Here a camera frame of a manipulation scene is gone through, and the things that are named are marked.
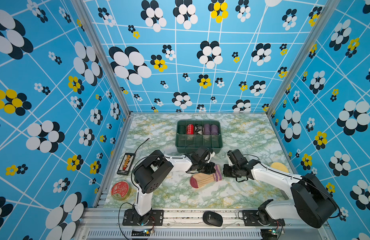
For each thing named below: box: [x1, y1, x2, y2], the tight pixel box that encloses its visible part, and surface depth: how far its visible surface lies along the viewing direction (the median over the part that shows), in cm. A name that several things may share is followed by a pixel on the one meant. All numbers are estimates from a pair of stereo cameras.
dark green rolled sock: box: [178, 125, 186, 135], surface depth 106 cm
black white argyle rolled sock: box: [194, 123, 203, 135], surface depth 104 cm
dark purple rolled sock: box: [211, 124, 218, 135], surface depth 104 cm
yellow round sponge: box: [270, 162, 289, 173], surface depth 91 cm
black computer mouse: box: [202, 211, 223, 227], surface depth 74 cm
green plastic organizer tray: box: [175, 120, 223, 155], surface depth 105 cm
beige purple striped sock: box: [190, 164, 222, 189], surface depth 87 cm
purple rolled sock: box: [203, 123, 211, 135], surface depth 105 cm
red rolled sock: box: [186, 124, 195, 135], surface depth 104 cm
